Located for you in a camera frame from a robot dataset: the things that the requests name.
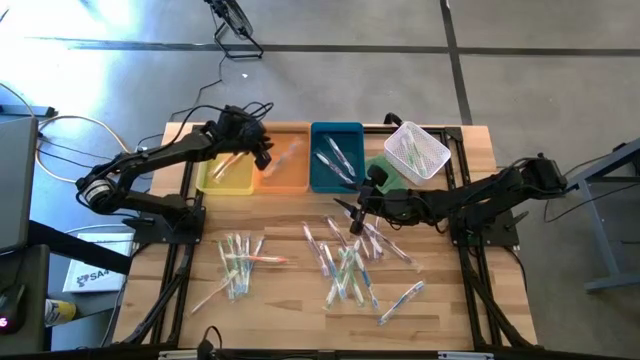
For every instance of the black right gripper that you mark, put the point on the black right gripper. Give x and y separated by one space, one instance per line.
380 202

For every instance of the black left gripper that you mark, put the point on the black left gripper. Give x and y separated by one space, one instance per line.
242 134

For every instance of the green toothbrush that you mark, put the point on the green toothbrush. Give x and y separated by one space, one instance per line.
410 150
223 260
231 287
422 162
331 297
357 297

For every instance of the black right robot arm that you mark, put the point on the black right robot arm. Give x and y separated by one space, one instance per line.
475 192

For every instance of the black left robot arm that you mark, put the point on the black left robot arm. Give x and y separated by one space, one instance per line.
150 155

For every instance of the pile of bagged toothbrushes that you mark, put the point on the pile of bagged toothbrushes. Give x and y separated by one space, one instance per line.
314 247

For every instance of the left pile of toothbrushes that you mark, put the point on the left pile of toothbrushes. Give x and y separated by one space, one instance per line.
210 297

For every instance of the orange plastic bin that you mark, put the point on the orange plastic bin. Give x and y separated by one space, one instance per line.
295 180

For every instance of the yellow plastic bin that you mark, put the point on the yellow plastic bin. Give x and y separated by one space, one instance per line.
230 182

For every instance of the teal plastic bin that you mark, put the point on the teal plastic bin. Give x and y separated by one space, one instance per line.
320 135

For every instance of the white perforated plastic basket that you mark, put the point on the white perforated plastic basket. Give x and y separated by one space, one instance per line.
435 150

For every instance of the black floor fan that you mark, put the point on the black floor fan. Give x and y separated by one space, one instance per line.
235 20

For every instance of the white box on floor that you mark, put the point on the white box on floor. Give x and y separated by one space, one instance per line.
100 280

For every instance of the black beam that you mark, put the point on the black beam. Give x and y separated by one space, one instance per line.
75 247

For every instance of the gray bar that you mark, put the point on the gray bar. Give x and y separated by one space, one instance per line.
30 111

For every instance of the gray laptop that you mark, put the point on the gray laptop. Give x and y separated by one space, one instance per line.
17 185

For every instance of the black side table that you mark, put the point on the black side table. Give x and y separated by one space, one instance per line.
35 270

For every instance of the yellow white can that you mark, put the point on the yellow white can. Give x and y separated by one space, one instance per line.
60 312

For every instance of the black computer mouse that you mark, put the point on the black computer mouse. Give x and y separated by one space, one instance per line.
12 310

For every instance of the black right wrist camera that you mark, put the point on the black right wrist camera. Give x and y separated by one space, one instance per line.
378 176

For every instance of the black aluminium table frame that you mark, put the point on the black aluminium table frame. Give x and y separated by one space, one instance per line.
452 134

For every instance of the white frame end bracket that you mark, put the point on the white frame end bracket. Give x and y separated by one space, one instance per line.
465 356
180 355

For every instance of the gray metal desk frame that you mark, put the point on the gray metal desk frame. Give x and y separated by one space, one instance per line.
602 235

